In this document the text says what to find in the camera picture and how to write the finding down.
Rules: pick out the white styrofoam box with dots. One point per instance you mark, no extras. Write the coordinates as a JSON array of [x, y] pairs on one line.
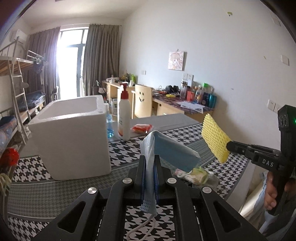
[[71, 138]]

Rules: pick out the blue plaid quilt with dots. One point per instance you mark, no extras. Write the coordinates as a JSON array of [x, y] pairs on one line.
[[7, 126]]

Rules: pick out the green plastic bag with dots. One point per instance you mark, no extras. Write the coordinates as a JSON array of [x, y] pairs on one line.
[[199, 178]]

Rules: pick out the yellow foam net sleeve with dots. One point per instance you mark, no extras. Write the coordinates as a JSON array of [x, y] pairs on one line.
[[215, 138]]

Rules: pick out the teal bottles on desk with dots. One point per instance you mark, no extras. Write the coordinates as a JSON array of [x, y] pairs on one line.
[[209, 100]]

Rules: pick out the wooden desk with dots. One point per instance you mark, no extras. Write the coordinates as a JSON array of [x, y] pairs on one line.
[[162, 105]]

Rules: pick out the wooden smiley chair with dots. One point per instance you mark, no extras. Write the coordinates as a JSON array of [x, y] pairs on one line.
[[141, 101]]

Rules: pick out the blue face mask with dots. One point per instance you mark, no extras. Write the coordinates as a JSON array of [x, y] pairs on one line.
[[173, 152]]

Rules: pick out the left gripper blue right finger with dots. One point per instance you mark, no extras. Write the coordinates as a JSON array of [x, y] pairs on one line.
[[161, 175]]

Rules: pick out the anime wall picture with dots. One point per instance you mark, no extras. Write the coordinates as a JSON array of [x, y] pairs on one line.
[[176, 60]]

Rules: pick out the person's right hand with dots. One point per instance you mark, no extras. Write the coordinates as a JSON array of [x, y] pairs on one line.
[[271, 192]]

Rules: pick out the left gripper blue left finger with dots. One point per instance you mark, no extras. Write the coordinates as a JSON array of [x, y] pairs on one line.
[[139, 182]]

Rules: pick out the red plastic bag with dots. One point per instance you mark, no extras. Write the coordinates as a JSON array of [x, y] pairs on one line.
[[9, 157]]

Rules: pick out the houndstooth tablecloth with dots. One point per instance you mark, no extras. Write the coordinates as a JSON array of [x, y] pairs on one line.
[[35, 198]]

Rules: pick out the papers on desk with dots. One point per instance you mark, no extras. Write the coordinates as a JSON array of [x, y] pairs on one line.
[[192, 106]]

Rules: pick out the blue spray bottle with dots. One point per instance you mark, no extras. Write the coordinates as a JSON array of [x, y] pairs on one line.
[[109, 121]]

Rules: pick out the white air conditioner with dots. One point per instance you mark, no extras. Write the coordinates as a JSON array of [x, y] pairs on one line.
[[20, 35]]

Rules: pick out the left brown curtain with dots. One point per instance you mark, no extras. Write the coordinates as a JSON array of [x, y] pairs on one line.
[[44, 77]]

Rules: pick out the metal bunk bed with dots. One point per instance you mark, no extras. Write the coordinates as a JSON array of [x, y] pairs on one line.
[[15, 67]]

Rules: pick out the right brown curtain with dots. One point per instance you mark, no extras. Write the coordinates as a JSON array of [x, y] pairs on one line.
[[101, 55]]

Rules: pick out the brown curtain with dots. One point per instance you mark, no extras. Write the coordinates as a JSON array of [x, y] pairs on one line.
[[101, 55], [44, 77]]

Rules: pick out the white pump lotion bottle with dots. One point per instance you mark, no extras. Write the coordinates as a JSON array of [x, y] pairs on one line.
[[123, 118]]

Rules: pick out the red snack packet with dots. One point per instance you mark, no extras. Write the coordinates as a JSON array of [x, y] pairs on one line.
[[142, 128]]

